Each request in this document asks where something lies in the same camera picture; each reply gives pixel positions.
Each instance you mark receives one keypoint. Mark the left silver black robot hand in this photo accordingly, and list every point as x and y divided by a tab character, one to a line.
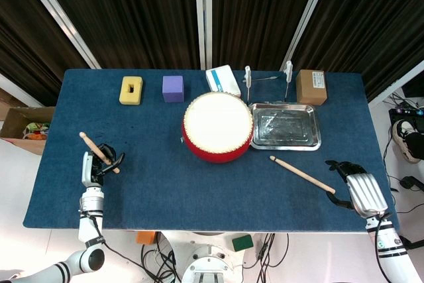
87	170

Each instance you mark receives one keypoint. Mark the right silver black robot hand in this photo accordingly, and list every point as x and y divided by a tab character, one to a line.
364	190

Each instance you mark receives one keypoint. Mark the wooden drumstick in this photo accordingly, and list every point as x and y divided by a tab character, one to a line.
298	173
89	142

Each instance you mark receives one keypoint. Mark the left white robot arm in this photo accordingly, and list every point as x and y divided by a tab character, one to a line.
91	226

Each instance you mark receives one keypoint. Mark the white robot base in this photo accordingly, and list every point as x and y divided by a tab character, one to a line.
205	253

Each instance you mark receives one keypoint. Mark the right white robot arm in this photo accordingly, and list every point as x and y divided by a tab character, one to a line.
387	246

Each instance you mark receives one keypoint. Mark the red drum with white head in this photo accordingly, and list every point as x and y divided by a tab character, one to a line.
217	124

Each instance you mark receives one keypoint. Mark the colourful packaging bag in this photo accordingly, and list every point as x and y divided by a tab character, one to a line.
34	130

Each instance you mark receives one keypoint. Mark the white and black sneaker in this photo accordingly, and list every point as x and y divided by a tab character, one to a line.
402	134

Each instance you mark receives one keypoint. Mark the black floor foot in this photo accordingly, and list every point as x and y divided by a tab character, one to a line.
410	242

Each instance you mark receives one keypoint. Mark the black trouser leg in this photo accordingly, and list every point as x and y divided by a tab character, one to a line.
416	142

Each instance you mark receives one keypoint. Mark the yellow sponge with hole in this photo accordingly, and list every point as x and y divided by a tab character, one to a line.
126	97

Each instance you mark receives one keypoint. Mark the black power strip with plugs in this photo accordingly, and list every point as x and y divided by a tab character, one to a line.
402	110

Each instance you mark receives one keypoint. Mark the orange block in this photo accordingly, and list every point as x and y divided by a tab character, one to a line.
145	237

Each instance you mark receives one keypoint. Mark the open cardboard box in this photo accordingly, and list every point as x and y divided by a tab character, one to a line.
13	117

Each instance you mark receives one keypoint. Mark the shiny metal tray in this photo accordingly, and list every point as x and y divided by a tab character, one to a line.
285	127

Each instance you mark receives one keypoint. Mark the brown cardboard box with label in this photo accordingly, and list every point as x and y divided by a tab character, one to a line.
309	92

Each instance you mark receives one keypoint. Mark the purple foam cube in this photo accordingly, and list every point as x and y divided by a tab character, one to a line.
172	92

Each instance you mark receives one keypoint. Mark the blue fabric table mat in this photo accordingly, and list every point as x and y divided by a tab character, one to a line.
198	203

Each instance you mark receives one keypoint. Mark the green block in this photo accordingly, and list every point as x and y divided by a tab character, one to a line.
242	242

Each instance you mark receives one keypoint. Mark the black pleated curtain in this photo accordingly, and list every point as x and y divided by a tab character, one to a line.
251	14
364	14
20	47
132	14

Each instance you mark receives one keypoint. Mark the white box with blue stripe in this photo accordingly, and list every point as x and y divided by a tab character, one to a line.
222	79

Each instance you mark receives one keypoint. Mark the white frame bar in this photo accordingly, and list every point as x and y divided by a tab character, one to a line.
20	91
397	83

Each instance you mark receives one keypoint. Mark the white frame post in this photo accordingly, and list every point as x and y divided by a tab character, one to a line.
308	14
58	14
202	14

